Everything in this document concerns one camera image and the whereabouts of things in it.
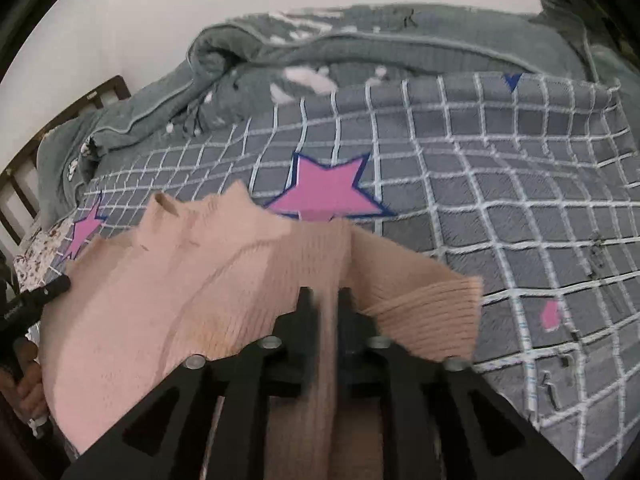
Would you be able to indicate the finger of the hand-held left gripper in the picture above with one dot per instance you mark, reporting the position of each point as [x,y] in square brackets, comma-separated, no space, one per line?
[35,302]

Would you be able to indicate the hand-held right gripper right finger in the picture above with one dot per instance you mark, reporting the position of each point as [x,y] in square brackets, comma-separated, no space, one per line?
[352,340]

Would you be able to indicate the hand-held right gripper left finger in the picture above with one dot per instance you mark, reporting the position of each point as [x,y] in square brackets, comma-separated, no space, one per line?
[300,340]

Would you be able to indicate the pink knit sweater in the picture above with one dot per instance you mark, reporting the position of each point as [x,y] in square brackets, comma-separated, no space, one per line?
[175,310]

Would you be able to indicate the person's left hand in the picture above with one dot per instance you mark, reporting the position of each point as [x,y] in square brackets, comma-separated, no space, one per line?
[31,390]

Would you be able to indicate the floral bed sheet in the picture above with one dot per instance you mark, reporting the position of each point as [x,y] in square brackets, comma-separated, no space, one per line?
[40,255]

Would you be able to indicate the grey checkered star blanket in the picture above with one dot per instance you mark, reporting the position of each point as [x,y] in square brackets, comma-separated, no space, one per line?
[500,210]

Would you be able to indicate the grey floral quilt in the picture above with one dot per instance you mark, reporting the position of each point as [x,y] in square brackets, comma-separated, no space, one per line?
[375,45]

